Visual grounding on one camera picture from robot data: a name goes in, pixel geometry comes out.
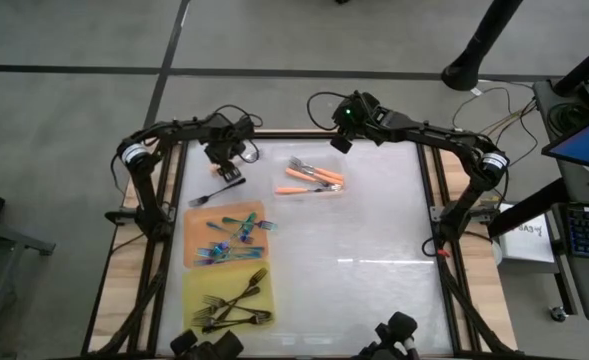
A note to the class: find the black metal table frame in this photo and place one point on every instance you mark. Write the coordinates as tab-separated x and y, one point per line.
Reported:
299	135

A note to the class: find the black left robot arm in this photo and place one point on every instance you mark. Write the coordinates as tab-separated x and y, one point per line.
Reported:
141	190

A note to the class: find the orange mat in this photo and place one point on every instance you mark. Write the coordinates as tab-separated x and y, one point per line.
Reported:
199	212

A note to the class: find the white glossy table cover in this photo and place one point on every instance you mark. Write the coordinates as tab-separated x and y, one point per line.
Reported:
374	225

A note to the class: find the clear plastic bin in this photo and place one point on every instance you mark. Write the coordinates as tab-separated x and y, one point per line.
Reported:
279	165

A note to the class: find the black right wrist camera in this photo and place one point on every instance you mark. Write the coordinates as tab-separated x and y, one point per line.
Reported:
341	144

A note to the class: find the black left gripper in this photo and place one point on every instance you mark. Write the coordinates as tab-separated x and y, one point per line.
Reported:
226	137

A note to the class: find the white labelled box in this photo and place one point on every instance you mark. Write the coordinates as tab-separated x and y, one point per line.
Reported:
529	240

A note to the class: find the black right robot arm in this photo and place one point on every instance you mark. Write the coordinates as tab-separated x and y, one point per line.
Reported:
434	135

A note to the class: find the cart caster wheel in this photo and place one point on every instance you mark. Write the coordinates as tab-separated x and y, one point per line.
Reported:
558	315

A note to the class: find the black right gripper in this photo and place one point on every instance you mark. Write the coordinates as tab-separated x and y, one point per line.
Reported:
361	117

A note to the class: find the iridescent teal fork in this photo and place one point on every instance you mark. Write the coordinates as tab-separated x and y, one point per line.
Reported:
214	226
204	260
246	237
254	250
250	218
269	225

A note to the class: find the black cart leg bar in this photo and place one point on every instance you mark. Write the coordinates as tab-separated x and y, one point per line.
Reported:
529	207

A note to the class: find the grey metal bench frame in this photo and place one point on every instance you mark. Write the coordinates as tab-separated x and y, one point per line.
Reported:
19	240

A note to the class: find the black stand post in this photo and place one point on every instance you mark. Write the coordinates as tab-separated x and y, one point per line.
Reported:
479	45

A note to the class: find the yellow mat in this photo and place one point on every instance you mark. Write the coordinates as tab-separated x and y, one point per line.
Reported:
199	280

